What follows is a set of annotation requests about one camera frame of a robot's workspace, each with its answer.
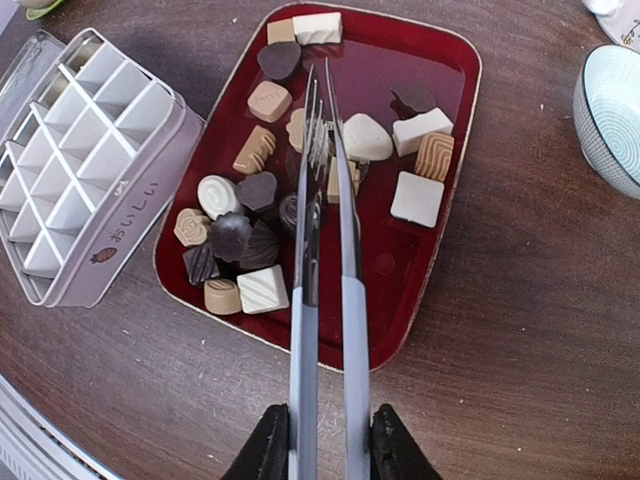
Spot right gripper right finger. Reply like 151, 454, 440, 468
370, 403, 443, 480

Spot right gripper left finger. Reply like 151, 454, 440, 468
221, 404, 289, 480

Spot white metal tongs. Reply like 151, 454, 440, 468
288, 63, 371, 479

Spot lilac tin box with dividers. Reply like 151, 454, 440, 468
1, 28, 205, 308

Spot red chocolate tray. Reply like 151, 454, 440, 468
152, 2, 484, 374

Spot tan sweet chocolate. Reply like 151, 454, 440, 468
247, 80, 292, 123

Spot dark shell chocolate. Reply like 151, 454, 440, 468
257, 41, 302, 83

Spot blue spiral patterned bowl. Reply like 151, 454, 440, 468
573, 45, 639, 199

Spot green saucer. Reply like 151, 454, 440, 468
26, 0, 64, 21

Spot front aluminium rail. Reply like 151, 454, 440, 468
1, 378, 120, 480

